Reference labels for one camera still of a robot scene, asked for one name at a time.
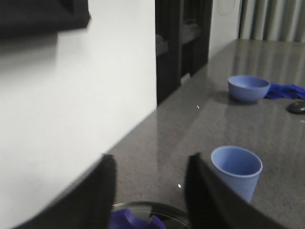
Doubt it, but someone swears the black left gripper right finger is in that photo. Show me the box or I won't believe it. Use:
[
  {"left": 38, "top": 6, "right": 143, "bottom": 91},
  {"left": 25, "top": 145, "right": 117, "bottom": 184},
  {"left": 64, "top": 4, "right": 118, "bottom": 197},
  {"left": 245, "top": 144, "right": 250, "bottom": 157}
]
[{"left": 184, "top": 153, "right": 283, "bottom": 229}]

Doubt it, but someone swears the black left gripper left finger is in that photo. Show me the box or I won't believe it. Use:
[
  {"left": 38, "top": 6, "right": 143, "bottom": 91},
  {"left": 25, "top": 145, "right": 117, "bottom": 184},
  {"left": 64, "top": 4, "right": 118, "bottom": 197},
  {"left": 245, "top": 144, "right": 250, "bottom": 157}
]
[{"left": 17, "top": 155, "right": 116, "bottom": 229}]

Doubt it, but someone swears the light blue ribbed cup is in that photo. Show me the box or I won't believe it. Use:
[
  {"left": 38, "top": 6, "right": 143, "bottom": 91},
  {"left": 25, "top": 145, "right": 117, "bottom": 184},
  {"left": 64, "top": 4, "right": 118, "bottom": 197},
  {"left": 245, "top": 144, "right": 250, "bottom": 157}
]
[{"left": 211, "top": 146, "right": 263, "bottom": 203}]

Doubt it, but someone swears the blue ceramic bowl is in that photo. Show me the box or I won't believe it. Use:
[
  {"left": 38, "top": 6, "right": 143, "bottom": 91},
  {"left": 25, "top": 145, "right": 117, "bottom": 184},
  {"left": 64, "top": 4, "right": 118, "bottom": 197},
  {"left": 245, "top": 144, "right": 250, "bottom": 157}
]
[{"left": 227, "top": 75, "right": 271, "bottom": 103}]

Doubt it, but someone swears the black computer mouse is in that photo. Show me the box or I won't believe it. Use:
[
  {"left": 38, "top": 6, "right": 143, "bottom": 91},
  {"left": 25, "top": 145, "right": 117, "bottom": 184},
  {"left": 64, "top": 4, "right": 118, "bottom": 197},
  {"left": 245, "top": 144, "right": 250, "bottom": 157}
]
[{"left": 287, "top": 101, "right": 305, "bottom": 115}]

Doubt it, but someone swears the blue crumpled cloth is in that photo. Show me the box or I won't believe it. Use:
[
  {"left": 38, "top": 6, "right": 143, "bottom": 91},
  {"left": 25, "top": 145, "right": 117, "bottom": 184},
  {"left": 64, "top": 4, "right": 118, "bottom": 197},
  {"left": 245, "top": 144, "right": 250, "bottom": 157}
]
[{"left": 265, "top": 83, "right": 305, "bottom": 100}]

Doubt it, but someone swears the black shelf cabinet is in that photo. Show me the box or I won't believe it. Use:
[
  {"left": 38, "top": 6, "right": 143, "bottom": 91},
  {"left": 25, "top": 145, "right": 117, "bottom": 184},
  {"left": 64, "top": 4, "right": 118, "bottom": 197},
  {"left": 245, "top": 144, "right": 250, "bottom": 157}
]
[{"left": 155, "top": 0, "right": 213, "bottom": 104}]

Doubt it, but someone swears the grey striped curtain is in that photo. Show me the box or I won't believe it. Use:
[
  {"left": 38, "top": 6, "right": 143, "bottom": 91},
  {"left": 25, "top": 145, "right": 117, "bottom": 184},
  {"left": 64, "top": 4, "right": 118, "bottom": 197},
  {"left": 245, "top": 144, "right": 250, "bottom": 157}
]
[{"left": 238, "top": 0, "right": 305, "bottom": 42}]

